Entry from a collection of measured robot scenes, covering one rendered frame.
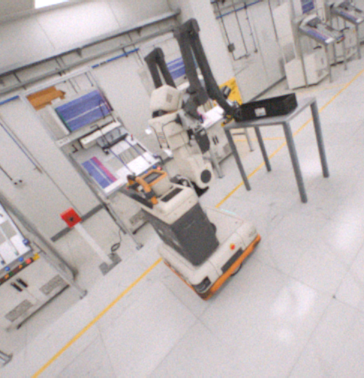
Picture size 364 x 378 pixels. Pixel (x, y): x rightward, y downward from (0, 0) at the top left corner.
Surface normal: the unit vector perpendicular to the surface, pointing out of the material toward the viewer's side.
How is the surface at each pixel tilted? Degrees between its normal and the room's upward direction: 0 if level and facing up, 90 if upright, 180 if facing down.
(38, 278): 90
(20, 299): 90
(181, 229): 90
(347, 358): 0
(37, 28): 90
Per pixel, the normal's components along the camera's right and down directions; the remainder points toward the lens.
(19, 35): 0.58, 0.14
